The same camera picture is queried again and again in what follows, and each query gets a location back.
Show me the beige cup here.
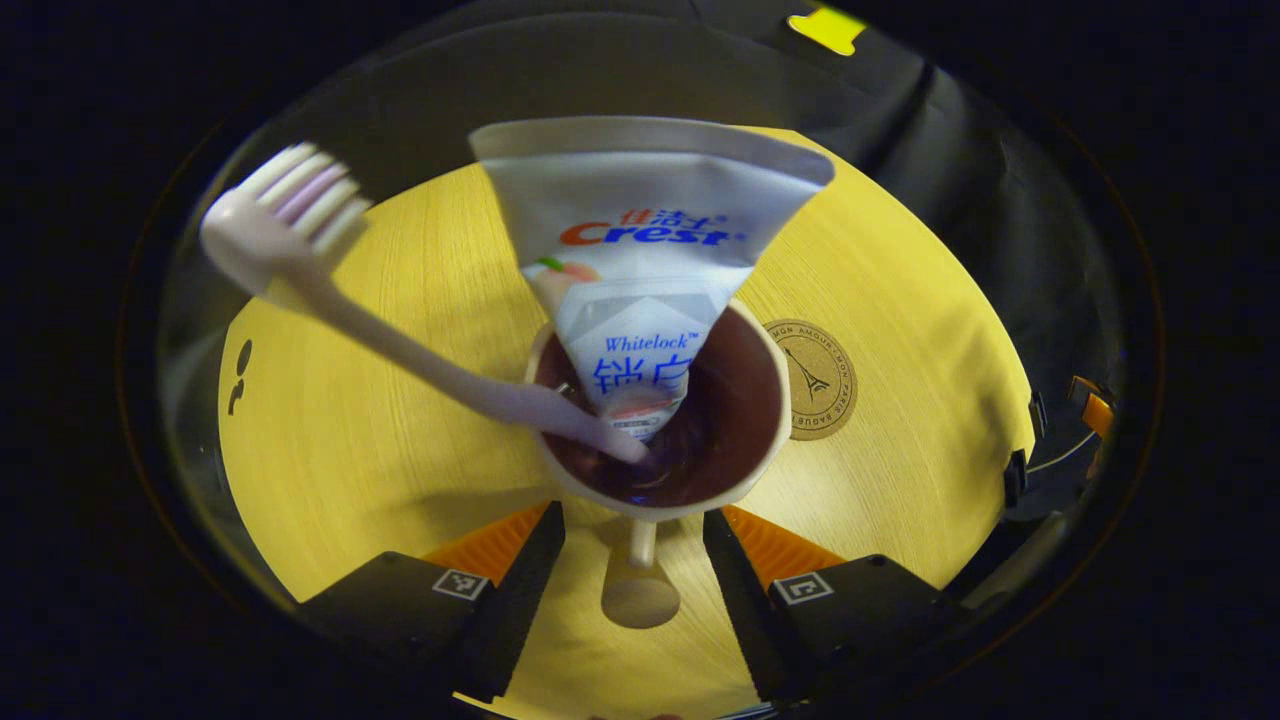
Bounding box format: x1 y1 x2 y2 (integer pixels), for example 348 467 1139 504
525 300 793 631

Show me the round cork coaster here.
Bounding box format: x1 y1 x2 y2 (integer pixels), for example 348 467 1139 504
762 318 859 442

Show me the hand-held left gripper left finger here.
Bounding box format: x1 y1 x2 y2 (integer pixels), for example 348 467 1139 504
298 500 566 704

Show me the wooden desktop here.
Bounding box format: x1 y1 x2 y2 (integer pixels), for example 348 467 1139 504
217 125 1036 720

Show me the black backdrop cloth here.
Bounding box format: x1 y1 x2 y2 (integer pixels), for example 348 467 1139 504
155 0 1126 601

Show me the white toothpaste tube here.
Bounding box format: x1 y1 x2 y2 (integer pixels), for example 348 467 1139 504
468 115 836 443

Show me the pink toothbrush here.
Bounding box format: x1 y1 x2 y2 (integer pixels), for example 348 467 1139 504
198 142 651 466

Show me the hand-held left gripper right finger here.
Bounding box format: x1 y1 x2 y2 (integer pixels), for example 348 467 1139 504
702 505 946 704

